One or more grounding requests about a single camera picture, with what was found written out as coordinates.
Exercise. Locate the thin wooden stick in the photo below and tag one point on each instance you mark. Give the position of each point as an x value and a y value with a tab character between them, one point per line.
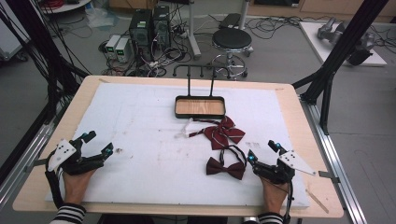
317	200

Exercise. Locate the black computer tower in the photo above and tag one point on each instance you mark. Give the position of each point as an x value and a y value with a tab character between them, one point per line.
162	26
140	31

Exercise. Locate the striped dark red bow tie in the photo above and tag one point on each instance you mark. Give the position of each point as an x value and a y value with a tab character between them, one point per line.
222	133

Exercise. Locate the black metal frame stand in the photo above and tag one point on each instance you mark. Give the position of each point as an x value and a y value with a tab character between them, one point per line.
40	40
342	46

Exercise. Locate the white power supply unit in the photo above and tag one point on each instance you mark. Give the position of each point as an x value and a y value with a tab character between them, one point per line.
112	44
123	49

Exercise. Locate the black flat box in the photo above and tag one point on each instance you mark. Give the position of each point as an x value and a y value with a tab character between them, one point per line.
230	21

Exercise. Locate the metal clamp bracket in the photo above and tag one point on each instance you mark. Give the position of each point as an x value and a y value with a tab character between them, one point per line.
35	165
328	176

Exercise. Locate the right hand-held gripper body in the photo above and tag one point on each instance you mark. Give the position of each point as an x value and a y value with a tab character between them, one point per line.
295	162

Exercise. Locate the clear plastic bag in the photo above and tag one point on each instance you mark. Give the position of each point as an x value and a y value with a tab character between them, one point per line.
101	18

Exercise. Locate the person's left hand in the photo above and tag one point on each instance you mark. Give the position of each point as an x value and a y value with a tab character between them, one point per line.
76	186

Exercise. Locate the person's right hand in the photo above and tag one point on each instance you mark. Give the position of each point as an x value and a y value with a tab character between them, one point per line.
275	196

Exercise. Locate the aluminium frame rail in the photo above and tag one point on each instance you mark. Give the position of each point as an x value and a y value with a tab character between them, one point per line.
330	155
21	158

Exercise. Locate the black round stool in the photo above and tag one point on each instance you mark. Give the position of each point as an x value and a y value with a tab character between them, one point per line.
232	39

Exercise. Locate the plain dark red bow tie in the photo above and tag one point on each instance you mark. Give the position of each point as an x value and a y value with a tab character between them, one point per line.
218	167

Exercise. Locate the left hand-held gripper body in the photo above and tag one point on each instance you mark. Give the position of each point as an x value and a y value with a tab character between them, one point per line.
62	154

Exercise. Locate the black rack with wooden tray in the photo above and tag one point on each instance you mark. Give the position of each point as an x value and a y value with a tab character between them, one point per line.
199	107

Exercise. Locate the desk with grey legs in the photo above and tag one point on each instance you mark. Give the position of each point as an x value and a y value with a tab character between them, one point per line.
192	31

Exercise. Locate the white floor board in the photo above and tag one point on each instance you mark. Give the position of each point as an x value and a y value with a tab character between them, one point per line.
314	37

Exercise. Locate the round white table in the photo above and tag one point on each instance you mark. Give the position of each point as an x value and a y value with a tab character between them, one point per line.
67	6

